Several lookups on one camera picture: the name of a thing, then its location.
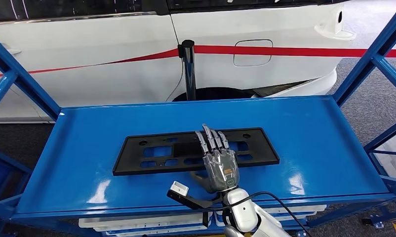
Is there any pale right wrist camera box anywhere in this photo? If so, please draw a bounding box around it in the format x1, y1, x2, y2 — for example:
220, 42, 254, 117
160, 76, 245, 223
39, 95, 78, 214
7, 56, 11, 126
170, 181, 190, 197

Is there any white car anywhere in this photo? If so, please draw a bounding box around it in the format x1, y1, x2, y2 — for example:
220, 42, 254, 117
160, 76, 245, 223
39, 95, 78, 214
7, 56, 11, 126
0, 0, 357, 124

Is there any black plastic plate part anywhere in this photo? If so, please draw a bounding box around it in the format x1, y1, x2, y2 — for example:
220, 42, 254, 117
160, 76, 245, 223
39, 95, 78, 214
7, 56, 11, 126
112, 127, 280, 177

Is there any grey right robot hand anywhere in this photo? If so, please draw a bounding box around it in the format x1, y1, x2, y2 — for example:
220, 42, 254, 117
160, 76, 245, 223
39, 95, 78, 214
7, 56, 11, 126
190, 123, 240, 194

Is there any red barrier belt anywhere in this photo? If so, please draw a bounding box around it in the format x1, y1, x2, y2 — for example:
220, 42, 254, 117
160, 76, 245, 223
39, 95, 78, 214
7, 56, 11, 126
193, 45, 396, 59

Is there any black stanchion post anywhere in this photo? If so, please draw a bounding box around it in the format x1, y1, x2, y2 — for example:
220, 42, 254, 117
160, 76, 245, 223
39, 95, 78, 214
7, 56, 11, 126
177, 39, 198, 101

